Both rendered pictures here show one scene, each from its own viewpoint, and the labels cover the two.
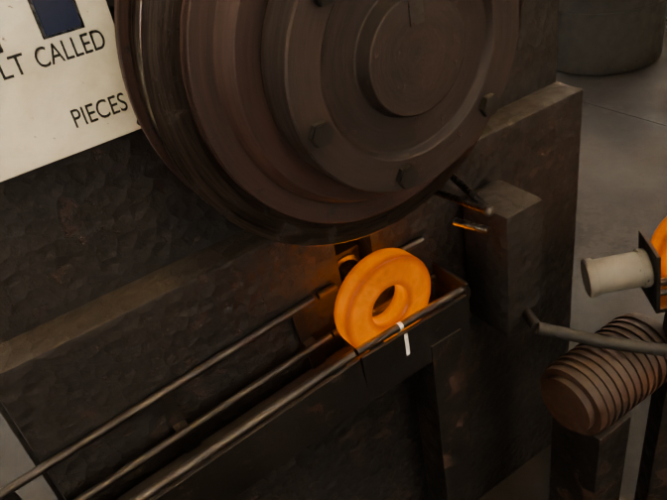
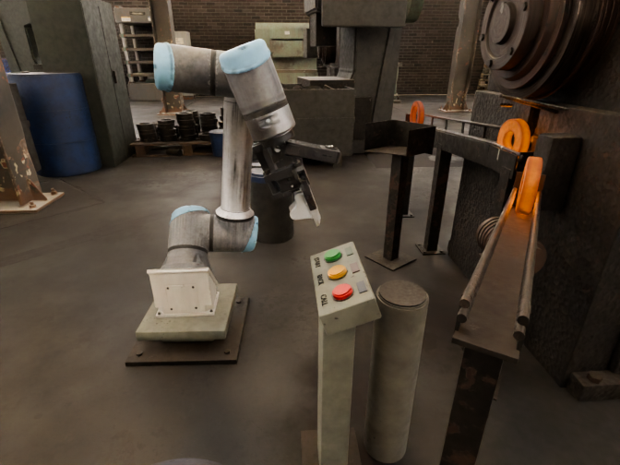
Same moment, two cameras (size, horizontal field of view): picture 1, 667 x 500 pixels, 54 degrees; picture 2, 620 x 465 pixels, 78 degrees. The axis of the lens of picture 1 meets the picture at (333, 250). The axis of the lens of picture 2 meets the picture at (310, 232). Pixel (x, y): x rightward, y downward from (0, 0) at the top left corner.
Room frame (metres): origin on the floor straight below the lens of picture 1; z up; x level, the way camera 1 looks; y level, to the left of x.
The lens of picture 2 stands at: (0.58, -1.67, 1.02)
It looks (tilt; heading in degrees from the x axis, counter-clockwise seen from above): 25 degrees down; 113
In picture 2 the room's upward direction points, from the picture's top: straight up
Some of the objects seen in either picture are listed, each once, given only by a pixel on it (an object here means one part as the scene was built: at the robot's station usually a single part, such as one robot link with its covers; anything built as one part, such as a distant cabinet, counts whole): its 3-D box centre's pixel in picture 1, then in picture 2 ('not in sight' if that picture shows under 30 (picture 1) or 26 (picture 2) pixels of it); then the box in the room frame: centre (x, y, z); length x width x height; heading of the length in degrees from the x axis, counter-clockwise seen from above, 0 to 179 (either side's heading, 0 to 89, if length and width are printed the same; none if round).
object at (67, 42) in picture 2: not in sight; (91, 85); (-3.05, 1.28, 0.75); 0.70 x 0.48 x 1.50; 117
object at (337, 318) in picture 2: not in sight; (334, 376); (0.36, -1.00, 0.31); 0.24 x 0.16 x 0.62; 117
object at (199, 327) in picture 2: not in sight; (191, 309); (-0.34, -0.69, 0.10); 0.32 x 0.32 x 0.04; 25
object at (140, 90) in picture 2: not in sight; (160, 55); (-7.00, 6.62, 1.03); 1.54 x 0.94 x 2.05; 27
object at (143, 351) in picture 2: not in sight; (193, 321); (-0.34, -0.69, 0.04); 0.40 x 0.40 x 0.08; 25
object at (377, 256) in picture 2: not in sight; (393, 196); (0.24, 0.24, 0.36); 0.26 x 0.20 x 0.72; 152
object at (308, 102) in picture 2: not in sight; (296, 121); (-1.15, 2.08, 0.39); 1.03 x 0.83 x 0.79; 31
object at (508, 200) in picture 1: (501, 259); (551, 172); (0.83, -0.26, 0.68); 0.11 x 0.08 x 0.24; 27
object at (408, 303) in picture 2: not in sight; (392, 376); (0.49, -0.89, 0.26); 0.12 x 0.12 x 0.52
